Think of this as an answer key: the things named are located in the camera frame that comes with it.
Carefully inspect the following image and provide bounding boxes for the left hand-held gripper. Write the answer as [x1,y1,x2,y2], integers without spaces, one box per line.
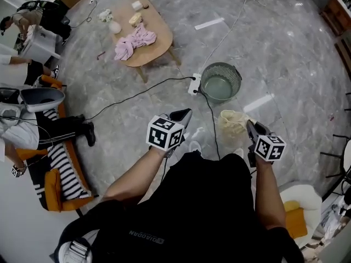
[146,107,193,158]

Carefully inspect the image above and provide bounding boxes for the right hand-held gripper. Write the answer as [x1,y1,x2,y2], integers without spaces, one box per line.
[246,119,287,167]

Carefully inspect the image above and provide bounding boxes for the cream clothes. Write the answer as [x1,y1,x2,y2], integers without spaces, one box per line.
[218,110,257,147]

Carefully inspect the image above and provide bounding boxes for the green wire basket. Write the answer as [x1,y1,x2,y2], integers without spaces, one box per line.
[200,61,243,104]

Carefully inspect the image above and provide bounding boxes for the pink clothes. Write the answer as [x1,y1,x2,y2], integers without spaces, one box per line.
[114,22,157,61]

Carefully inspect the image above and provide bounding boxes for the person's right forearm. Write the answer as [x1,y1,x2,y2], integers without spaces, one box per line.
[253,159,287,231]

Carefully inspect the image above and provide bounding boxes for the person's left forearm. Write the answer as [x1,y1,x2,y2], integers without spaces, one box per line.
[103,146,168,202]

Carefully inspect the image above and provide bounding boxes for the person's black clothing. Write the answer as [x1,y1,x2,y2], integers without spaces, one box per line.
[53,152,305,263]

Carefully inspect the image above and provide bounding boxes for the yellow seat cushion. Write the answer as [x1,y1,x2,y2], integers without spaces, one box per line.
[284,201,300,213]

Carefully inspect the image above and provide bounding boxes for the white petal floor chair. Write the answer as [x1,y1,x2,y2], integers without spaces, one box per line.
[278,184,323,249]

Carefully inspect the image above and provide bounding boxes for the wooden oval table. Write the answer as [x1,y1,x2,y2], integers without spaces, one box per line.
[111,0,182,83]

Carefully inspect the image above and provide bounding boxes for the orange cushion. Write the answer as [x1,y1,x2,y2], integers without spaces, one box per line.
[285,207,308,239]

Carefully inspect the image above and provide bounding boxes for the black white striped blanket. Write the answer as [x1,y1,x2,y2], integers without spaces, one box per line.
[35,108,93,202]

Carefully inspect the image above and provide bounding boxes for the black handbag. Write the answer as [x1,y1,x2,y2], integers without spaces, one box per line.
[339,179,351,210]

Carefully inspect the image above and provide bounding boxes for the white vase with flowers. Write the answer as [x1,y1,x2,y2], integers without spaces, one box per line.
[98,9,122,35]

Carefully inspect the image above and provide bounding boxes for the cream round box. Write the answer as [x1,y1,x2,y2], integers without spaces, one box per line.
[128,12,143,27]

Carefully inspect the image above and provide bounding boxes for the white plastic bag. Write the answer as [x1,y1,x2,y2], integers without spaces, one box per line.
[311,204,348,246]

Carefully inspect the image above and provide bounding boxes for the orange armchair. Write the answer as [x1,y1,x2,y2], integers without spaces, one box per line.
[16,74,95,213]

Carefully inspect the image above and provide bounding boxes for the dark wooden cabinet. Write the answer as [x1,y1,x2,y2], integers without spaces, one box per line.
[319,0,351,38]

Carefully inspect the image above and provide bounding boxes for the white square table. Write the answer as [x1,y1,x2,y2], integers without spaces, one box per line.
[20,25,61,65]

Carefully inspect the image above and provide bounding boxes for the black cable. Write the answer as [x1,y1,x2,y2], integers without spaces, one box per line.
[82,76,196,122]
[193,89,222,161]

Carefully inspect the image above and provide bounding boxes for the white cable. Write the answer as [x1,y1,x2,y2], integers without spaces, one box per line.
[201,0,250,71]

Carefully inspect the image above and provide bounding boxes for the white shoulder strap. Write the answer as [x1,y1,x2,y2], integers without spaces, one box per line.
[50,230,99,263]

